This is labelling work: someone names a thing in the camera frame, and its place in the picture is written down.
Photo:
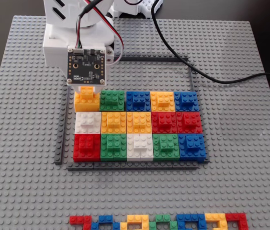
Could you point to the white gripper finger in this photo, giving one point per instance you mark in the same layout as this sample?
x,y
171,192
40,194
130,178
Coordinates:
x,y
77,89
97,88

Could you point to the yellow lego cube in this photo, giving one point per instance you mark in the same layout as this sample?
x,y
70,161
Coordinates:
x,y
87,104
113,122
162,100
139,122

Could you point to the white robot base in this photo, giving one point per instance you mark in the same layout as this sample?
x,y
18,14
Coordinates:
x,y
130,10

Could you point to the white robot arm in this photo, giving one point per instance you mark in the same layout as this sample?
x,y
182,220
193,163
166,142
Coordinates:
x,y
47,14

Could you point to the green lego cube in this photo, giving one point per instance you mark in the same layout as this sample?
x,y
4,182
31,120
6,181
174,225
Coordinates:
x,y
112,100
113,147
166,146

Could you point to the white lego cube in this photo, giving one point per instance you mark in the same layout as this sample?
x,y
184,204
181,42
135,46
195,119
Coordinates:
x,y
87,122
139,146

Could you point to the blue lego cube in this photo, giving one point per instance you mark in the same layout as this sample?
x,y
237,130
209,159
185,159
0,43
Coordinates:
x,y
138,101
186,101
192,146

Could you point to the red lego cube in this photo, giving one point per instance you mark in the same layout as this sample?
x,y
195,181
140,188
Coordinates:
x,y
190,122
86,147
165,122

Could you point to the dark grey lego bar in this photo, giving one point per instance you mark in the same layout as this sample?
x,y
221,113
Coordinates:
x,y
193,79
130,166
62,119
149,59

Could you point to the grey studded lego baseplate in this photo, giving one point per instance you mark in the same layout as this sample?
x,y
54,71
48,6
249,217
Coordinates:
x,y
29,119

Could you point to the red brick letter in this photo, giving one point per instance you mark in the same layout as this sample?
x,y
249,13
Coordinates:
x,y
77,220
236,216

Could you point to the blue brick letter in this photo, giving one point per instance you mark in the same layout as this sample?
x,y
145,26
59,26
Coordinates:
x,y
190,217
105,219

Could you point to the yellow brick letter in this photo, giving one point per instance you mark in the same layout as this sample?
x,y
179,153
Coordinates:
x,y
215,216
137,218

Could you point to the green brick letter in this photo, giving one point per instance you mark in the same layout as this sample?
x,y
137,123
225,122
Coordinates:
x,y
163,218

